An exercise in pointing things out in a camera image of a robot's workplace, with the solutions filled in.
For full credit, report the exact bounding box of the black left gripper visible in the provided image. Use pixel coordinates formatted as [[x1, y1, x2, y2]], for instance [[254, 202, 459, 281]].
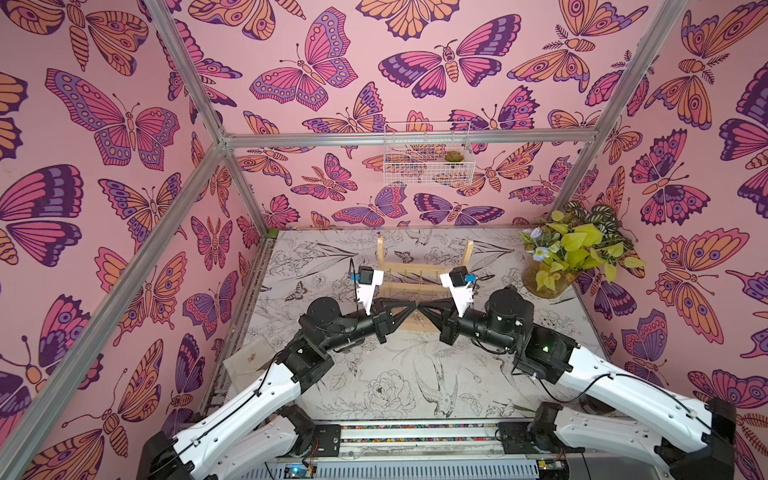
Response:
[[319, 300, 412, 356]]

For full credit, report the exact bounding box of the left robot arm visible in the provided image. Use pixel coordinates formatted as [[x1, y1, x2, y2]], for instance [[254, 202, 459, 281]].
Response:
[[137, 297, 417, 479]]

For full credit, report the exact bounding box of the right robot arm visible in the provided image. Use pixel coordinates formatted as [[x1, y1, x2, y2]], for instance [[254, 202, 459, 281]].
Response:
[[418, 287, 736, 479]]

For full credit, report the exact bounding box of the wooden jewelry display stand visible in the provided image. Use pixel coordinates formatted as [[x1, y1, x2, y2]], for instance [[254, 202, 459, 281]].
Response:
[[376, 236, 474, 311]]

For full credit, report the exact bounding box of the small succulent in basket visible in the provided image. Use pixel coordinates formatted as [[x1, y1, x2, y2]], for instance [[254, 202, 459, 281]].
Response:
[[444, 150, 465, 164]]

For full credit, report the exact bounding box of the potted green plant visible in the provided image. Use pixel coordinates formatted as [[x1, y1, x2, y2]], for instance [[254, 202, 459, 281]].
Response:
[[520, 201, 645, 299]]

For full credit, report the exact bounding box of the grey paper card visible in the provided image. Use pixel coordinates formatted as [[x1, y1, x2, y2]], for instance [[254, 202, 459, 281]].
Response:
[[224, 336, 276, 394]]

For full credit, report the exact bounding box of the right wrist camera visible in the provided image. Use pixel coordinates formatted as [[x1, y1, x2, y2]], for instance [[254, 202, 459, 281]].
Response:
[[440, 266, 476, 318]]

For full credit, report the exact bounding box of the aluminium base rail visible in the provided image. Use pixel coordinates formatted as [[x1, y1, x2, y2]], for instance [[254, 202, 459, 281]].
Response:
[[202, 417, 671, 479]]

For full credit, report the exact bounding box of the white wire basket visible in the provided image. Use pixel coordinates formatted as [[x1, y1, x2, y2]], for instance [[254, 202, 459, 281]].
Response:
[[380, 119, 476, 188]]

